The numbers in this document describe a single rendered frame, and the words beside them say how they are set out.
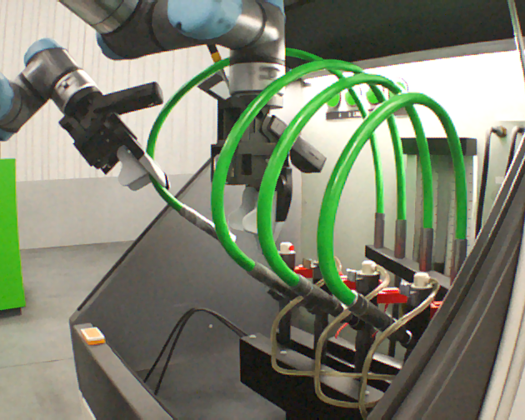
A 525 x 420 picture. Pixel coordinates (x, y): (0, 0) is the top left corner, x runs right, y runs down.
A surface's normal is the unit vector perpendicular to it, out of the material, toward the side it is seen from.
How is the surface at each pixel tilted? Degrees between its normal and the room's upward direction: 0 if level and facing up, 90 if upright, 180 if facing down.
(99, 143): 77
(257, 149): 90
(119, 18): 131
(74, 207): 90
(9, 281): 90
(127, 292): 90
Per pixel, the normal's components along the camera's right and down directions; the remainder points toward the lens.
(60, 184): 0.55, 0.09
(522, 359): -0.80, -0.18
